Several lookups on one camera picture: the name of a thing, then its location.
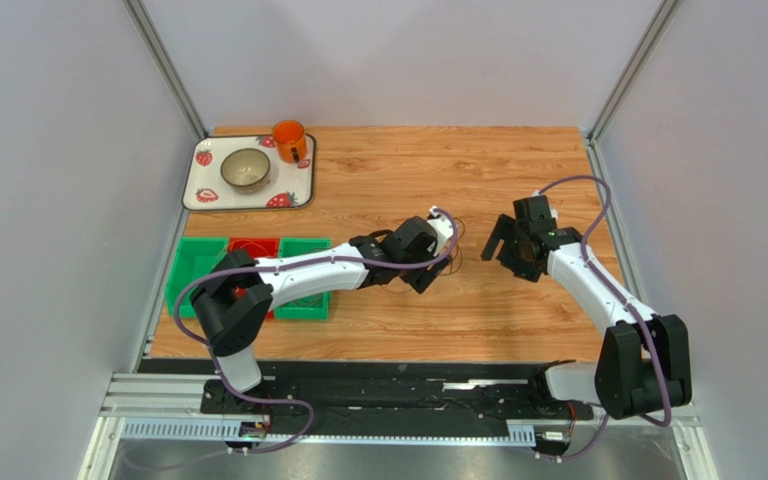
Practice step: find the beige ceramic bowl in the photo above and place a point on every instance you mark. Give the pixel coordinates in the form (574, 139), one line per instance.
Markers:
(246, 170)

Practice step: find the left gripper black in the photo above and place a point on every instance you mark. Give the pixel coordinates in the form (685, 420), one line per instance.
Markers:
(422, 278)

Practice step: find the slotted aluminium cable rail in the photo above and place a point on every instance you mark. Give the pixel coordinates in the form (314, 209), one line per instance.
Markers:
(516, 435)

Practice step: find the left aluminium frame post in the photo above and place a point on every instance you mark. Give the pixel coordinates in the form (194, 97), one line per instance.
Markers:
(142, 20)

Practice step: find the aluminium frame post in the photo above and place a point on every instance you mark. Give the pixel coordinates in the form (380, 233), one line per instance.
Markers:
(142, 20)
(654, 31)

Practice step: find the right green plastic bin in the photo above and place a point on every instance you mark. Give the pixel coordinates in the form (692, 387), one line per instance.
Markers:
(314, 307)

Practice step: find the strawberry pattern white tray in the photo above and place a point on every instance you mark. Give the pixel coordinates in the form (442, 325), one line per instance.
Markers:
(291, 185)

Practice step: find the left green plastic bin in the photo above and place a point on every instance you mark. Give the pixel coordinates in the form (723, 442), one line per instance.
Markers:
(194, 258)

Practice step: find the right aluminium frame post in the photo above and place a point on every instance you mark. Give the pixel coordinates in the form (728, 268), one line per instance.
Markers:
(654, 31)

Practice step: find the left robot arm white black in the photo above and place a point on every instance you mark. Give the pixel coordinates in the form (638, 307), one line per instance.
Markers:
(232, 302)

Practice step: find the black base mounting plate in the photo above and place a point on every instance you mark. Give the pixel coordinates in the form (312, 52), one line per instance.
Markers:
(391, 398)

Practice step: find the red plastic bin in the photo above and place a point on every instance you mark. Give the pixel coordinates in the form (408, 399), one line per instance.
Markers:
(255, 247)

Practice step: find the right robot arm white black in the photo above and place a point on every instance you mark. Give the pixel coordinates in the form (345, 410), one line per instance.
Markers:
(644, 363)

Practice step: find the orange mug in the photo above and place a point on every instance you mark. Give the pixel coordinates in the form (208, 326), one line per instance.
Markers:
(290, 140)

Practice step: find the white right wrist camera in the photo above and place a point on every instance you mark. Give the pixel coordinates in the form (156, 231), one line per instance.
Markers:
(540, 207)

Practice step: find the green plastic bin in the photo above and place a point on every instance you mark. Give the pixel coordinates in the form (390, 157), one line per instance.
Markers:
(314, 307)
(194, 258)

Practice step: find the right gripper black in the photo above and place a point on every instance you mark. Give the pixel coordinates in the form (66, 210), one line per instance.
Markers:
(510, 242)

